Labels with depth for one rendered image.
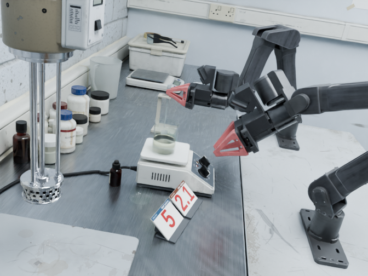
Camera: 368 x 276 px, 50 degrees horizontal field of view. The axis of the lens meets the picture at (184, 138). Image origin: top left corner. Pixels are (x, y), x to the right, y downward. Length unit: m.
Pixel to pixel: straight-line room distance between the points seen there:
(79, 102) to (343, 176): 0.81
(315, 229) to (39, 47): 0.68
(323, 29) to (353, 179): 1.62
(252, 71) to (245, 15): 1.06
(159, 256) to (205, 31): 1.78
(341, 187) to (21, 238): 0.65
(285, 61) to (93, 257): 0.89
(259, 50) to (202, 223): 0.62
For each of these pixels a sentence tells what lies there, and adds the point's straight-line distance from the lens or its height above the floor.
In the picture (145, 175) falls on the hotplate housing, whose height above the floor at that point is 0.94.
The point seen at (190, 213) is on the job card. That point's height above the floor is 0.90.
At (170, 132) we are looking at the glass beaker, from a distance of 0.95.
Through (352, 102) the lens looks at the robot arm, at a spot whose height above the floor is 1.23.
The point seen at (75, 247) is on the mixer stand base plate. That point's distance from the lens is 0.80.
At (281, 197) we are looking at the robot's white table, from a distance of 1.09.
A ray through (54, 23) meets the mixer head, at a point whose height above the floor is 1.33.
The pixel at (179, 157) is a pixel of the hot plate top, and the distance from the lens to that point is 0.98.
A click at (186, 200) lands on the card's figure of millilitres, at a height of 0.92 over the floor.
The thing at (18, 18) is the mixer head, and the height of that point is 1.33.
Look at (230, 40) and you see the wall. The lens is 2.40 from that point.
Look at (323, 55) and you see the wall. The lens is 2.48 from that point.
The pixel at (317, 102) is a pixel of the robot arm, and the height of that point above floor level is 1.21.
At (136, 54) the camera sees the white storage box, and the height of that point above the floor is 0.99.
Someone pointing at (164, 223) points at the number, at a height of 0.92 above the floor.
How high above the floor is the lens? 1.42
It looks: 23 degrees down
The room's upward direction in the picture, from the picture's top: 9 degrees clockwise
